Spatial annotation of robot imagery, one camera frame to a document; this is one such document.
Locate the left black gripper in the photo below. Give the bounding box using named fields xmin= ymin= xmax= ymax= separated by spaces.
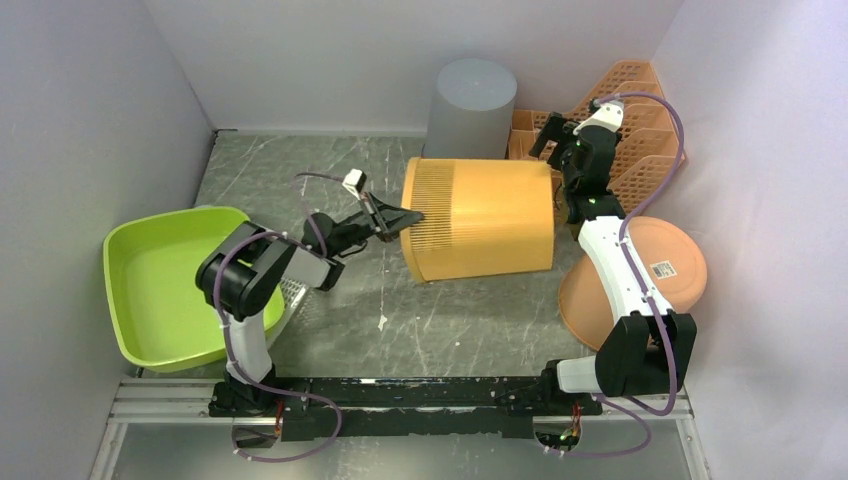
xmin=328 ymin=191 xmax=424 ymax=257

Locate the grey plastic bin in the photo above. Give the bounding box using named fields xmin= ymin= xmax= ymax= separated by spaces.
xmin=422 ymin=58 xmax=517 ymax=159

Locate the yellow mesh waste bin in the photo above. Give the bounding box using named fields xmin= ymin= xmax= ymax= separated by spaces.
xmin=400 ymin=157 xmax=555 ymax=283

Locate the orange plastic bucket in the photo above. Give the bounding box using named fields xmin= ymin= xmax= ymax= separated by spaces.
xmin=558 ymin=216 xmax=708 ymax=350

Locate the green plastic basin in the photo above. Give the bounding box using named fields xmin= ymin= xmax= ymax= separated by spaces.
xmin=103 ymin=207 xmax=248 ymax=373

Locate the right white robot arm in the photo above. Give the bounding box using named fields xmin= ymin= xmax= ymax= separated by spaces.
xmin=529 ymin=105 xmax=696 ymax=414

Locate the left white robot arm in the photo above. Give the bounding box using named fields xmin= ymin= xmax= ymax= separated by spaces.
xmin=195 ymin=192 xmax=425 ymax=416

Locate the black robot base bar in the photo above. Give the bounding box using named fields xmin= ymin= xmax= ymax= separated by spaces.
xmin=208 ymin=371 xmax=602 ymax=441

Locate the orange mesh file organizer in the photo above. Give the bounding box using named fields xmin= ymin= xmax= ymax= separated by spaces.
xmin=507 ymin=60 xmax=679 ymax=213

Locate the white plastic basket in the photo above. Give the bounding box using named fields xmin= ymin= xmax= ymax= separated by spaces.
xmin=263 ymin=278 xmax=309 ymax=348

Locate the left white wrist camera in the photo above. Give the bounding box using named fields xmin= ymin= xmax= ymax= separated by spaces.
xmin=342 ymin=169 xmax=367 ymax=198

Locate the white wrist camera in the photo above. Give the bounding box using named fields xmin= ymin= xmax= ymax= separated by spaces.
xmin=342 ymin=169 xmax=367 ymax=198
xmin=573 ymin=98 xmax=625 ymax=136

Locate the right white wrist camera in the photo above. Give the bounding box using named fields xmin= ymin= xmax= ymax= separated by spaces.
xmin=573 ymin=98 xmax=625 ymax=136

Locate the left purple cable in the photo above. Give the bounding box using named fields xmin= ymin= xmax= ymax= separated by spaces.
xmin=210 ymin=172 xmax=346 ymax=399

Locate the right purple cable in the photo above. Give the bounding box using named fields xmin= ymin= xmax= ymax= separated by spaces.
xmin=592 ymin=91 xmax=685 ymax=417

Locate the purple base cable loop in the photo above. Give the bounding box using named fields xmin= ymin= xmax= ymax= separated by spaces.
xmin=230 ymin=390 xmax=344 ymax=464

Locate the aluminium rail frame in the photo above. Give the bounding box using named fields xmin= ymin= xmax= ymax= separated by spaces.
xmin=91 ymin=360 xmax=679 ymax=479

